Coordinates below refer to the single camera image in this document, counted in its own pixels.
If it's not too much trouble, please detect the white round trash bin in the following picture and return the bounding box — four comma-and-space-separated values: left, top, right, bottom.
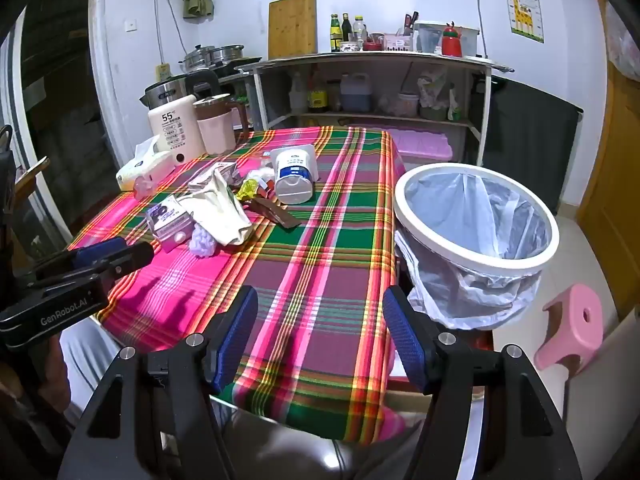
393, 162, 560, 331

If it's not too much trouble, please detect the crumpled shelf plastic bag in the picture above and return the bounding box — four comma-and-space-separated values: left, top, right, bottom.
417, 67, 451, 108

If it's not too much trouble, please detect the clear plastic pitcher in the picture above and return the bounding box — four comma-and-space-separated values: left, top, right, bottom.
414, 21, 446, 55

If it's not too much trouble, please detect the white red-print plastic bag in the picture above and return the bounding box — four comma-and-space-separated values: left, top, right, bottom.
607, 5, 640, 81

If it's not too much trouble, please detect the person's light grey clothing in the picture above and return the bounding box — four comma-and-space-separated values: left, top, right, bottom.
60, 317, 123, 411

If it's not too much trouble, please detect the white kitchen shelf unit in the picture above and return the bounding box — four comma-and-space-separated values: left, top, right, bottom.
235, 51, 516, 166

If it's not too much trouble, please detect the cream paper bag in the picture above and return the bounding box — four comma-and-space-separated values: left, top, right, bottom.
177, 167, 252, 247

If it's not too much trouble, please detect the beige wrapper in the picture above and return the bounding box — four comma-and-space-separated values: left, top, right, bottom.
187, 161, 241, 193

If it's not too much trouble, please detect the bamboo cutting board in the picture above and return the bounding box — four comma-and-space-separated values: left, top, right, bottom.
268, 0, 318, 60

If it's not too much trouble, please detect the steel electric kettle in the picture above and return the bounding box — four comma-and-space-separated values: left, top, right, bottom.
139, 69, 223, 111

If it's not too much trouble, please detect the oil bottle yellow label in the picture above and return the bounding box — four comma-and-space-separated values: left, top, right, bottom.
307, 71, 329, 113

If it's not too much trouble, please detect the black cabinet curtain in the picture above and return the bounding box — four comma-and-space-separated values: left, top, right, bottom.
482, 75, 585, 206

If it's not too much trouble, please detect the white tissue box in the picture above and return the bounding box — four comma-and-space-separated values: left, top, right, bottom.
116, 137, 183, 192

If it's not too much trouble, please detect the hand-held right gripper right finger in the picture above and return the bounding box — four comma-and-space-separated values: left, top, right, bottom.
382, 285, 583, 480

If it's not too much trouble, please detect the pink plastic stool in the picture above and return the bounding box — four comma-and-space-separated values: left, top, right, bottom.
534, 283, 605, 377

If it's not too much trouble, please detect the pink green plaid tablecloth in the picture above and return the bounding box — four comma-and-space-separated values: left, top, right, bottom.
67, 126, 408, 446

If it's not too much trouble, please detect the purple white foam net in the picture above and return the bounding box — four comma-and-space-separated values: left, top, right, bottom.
189, 225, 219, 257

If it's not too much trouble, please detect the blue jerry can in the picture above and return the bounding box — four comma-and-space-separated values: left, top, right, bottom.
340, 73, 372, 112

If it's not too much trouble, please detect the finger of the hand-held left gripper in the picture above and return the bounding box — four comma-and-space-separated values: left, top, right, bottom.
27, 243, 154, 291
35, 238, 128, 273

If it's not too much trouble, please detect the wooden door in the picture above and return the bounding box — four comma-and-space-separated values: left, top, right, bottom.
575, 0, 640, 306

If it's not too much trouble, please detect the cream electric water warmer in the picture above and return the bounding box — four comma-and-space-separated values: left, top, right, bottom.
147, 94, 207, 165

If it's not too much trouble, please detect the pink jug brown lid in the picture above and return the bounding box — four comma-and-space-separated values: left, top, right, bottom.
192, 95, 249, 156

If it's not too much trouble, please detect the brown wrapper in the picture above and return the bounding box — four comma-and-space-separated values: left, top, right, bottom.
248, 196, 302, 231

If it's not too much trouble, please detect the giraffe height chart poster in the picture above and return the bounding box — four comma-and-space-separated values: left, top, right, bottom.
498, 0, 545, 43

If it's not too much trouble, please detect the white plastic bin liner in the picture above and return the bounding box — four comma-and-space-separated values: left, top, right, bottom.
395, 170, 551, 331

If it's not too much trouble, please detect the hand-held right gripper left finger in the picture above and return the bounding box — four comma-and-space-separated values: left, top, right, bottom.
57, 285, 261, 480

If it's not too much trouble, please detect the clear plastic jar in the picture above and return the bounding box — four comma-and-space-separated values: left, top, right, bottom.
395, 92, 420, 117

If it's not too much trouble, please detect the red kids water bottle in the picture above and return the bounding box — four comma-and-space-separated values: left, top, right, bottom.
441, 21, 463, 57

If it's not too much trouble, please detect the pink printed carton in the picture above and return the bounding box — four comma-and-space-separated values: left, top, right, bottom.
146, 199, 195, 254

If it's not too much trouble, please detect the pink storage box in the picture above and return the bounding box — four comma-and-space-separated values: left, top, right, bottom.
385, 127, 453, 165

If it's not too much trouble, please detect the white tub blue label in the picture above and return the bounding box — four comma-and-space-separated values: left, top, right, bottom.
270, 145, 319, 206

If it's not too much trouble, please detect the white plastic bottle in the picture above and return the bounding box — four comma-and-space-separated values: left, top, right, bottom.
289, 72, 307, 115

